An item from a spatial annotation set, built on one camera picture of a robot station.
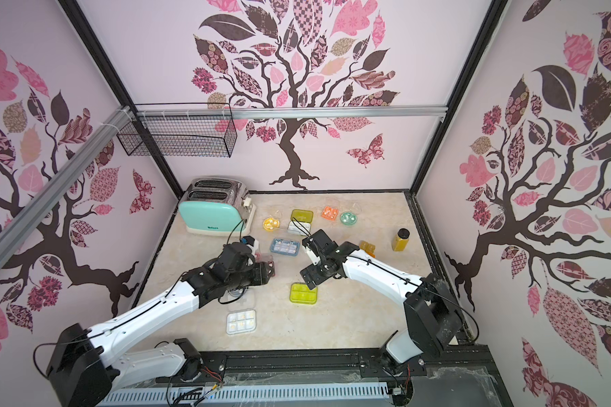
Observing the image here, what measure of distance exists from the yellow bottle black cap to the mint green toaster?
600 millimetres

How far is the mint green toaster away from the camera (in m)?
0.97

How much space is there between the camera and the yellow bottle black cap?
96 cm

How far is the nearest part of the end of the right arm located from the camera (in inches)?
23.9

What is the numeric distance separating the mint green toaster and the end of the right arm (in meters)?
0.35

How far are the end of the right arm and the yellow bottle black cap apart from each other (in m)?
0.36
